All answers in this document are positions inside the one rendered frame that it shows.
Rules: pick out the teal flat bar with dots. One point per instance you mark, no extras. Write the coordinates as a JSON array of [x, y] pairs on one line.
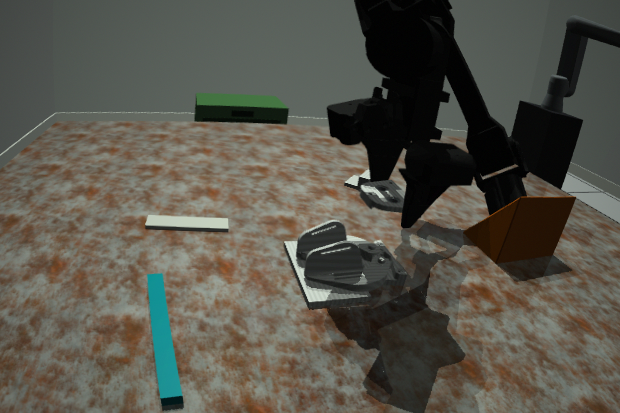
[[167, 372]]

